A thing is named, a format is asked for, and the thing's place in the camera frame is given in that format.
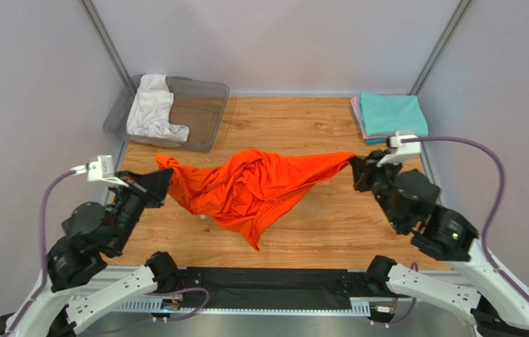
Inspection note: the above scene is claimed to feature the white t shirt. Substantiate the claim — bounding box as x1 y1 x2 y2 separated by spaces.
126 74 190 142

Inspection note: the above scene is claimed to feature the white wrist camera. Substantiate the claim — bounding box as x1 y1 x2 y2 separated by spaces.
376 130 422 167
71 155 129 187

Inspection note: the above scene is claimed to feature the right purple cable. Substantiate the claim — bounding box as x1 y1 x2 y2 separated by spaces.
399 135 529 337

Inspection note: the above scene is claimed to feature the left corner aluminium post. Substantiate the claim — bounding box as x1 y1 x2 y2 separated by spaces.
78 0 133 86

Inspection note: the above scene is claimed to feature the corner aluminium post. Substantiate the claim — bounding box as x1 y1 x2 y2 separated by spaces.
409 0 474 95
78 0 133 86

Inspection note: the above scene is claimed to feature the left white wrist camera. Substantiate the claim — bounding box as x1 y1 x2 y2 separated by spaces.
71 155 129 187

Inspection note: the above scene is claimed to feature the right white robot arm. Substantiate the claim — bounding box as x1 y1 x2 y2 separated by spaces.
349 151 529 336

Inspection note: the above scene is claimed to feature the clear plastic bin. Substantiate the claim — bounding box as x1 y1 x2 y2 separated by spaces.
103 74 230 153

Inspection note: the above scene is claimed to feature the dark teal folded t shirt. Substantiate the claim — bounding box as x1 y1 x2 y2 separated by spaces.
365 137 389 145

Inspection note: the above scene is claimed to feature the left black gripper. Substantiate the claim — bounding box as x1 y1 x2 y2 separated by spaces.
110 166 176 253

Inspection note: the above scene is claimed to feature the aluminium frame rail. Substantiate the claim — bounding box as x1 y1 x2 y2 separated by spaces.
46 264 499 337

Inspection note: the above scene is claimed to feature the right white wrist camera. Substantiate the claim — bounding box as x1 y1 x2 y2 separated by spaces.
376 130 422 167

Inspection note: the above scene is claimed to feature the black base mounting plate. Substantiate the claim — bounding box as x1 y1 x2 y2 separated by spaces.
155 267 393 310

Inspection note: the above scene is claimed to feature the orange t shirt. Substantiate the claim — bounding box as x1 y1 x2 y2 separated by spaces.
155 149 355 251

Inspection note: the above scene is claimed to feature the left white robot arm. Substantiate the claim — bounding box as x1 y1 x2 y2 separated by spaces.
0 168 178 336

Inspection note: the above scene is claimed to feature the right corner aluminium post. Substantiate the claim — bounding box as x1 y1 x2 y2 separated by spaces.
409 0 474 95

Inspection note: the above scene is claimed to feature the pink folded t shirt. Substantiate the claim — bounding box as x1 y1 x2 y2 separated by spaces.
350 92 396 143

